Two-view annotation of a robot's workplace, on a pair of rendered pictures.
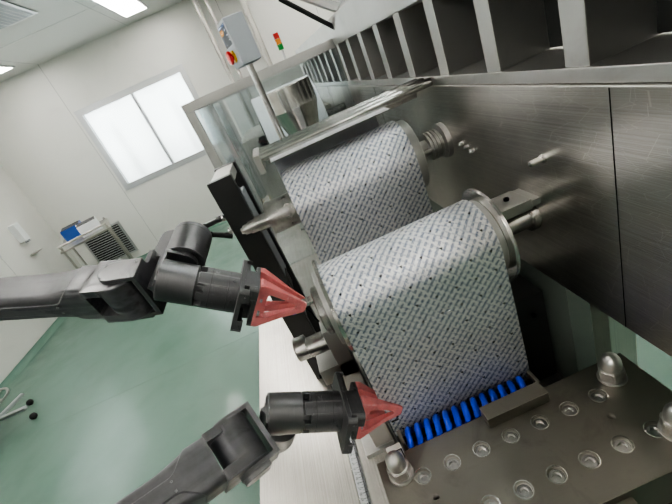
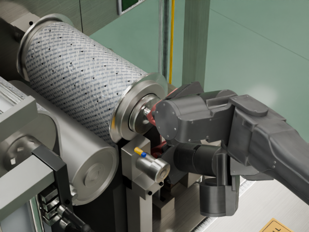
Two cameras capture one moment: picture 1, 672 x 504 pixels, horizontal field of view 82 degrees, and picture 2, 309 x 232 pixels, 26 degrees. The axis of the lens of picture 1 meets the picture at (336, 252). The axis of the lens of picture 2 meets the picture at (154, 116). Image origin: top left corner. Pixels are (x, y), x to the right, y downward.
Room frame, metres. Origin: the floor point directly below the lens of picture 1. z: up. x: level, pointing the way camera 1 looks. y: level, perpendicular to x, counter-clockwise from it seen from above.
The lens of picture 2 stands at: (1.09, 0.64, 2.09)
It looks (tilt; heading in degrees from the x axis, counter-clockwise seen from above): 45 degrees down; 223
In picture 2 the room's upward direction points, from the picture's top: straight up
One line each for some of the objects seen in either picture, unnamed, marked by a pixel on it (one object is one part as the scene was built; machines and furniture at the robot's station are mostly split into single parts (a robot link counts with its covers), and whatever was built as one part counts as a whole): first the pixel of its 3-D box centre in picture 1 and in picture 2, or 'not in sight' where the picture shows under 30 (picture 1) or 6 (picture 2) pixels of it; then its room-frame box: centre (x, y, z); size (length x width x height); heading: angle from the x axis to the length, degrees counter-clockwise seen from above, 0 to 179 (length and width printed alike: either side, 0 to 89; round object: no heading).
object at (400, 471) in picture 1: (396, 464); not in sight; (0.36, 0.04, 1.05); 0.04 x 0.04 x 0.04
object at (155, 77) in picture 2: (333, 305); (139, 109); (0.49, 0.04, 1.25); 0.15 x 0.01 x 0.15; 0
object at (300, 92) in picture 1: (290, 96); not in sight; (1.21, -0.06, 1.50); 0.14 x 0.14 x 0.06
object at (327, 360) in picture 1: (350, 390); (144, 202); (0.52, 0.08, 1.05); 0.06 x 0.05 x 0.31; 90
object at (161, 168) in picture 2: (301, 348); (158, 170); (0.52, 0.12, 1.18); 0.04 x 0.02 x 0.04; 0
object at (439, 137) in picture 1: (428, 146); not in sight; (0.74, -0.25, 1.33); 0.07 x 0.07 x 0.07; 0
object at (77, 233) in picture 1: (106, 260); not in sight; (4.65, 2.55, 0.51); 0.91 x 0.58 x 1.02; 24
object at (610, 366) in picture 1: (610, 365); not in sight; (0.36, -0.29, 1.05); 0.04 x 0.04 x 0.04
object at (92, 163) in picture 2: not in sight; (48, 140); (0.61, -0.09, 1.17); 0.26 x 0.12 x 0.12; 90
